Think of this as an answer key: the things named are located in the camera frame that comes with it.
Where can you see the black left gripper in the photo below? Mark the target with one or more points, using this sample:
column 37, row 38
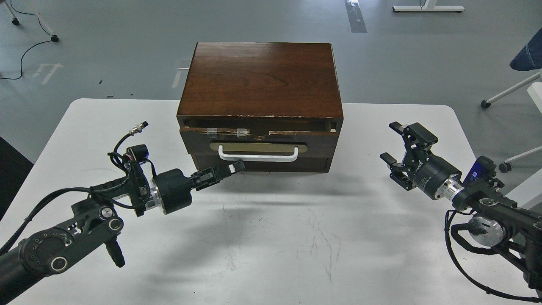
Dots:
column 174, row 188

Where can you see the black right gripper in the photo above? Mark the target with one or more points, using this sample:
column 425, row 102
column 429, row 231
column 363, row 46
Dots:
column 426, row 171

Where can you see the wooden drawer with white handle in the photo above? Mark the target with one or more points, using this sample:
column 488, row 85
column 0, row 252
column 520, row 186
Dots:
column 238, row 144

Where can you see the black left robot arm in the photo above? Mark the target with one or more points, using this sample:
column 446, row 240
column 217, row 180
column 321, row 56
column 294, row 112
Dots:
column 95, row 221

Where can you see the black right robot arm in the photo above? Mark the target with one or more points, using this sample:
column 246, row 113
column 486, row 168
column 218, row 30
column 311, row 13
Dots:
column 482, row 220

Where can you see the dark wooden cabinet box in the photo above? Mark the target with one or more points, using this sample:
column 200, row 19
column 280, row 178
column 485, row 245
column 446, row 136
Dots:
column 263, row 87

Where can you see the white table leg base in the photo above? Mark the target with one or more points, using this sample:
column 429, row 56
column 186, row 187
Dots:
column 428, row 6

